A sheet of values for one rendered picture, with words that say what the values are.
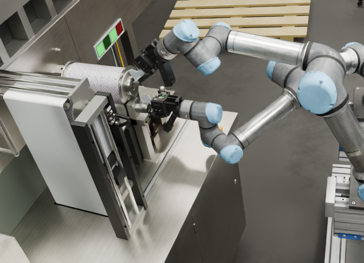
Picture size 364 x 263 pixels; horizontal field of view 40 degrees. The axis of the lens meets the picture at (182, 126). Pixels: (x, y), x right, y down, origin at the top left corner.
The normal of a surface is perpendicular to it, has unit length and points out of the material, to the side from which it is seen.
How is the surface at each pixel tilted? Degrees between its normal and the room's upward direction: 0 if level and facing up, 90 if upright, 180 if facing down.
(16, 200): 90
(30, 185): 90
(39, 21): 0
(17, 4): 90
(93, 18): 90
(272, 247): 0
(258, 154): 0
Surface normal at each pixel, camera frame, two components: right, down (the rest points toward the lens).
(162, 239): -0.17, -0.75
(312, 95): -0.50, 0.54
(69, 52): 0.91, 0.14
